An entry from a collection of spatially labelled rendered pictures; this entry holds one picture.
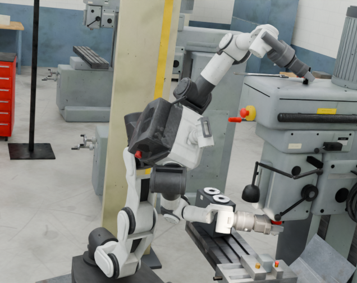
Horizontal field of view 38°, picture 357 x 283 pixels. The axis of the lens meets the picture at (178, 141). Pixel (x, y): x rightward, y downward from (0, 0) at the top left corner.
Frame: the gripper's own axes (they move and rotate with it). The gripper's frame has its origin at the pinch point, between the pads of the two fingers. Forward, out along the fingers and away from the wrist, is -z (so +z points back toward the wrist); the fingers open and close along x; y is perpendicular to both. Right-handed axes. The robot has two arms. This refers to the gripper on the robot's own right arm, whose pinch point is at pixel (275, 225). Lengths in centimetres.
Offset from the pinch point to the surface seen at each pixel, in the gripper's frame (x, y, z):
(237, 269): 0.3, 24.8, 12.8
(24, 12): 824, 25, 360
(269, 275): -2.1, 24.5, -2.0
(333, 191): -5.1, -21.9, -19.4
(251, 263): -0.1, 20.7, 7.1
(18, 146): 369, 126, 225
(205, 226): 46, 29, 25
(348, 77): 1, -70, -16
